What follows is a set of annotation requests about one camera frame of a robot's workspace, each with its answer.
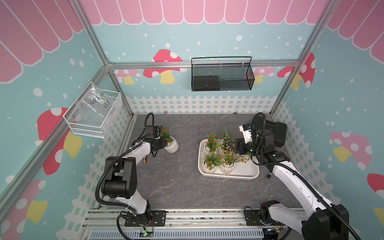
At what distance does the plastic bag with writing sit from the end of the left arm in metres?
0.21

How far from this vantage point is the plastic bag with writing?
0.70 m

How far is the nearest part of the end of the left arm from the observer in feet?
2.34
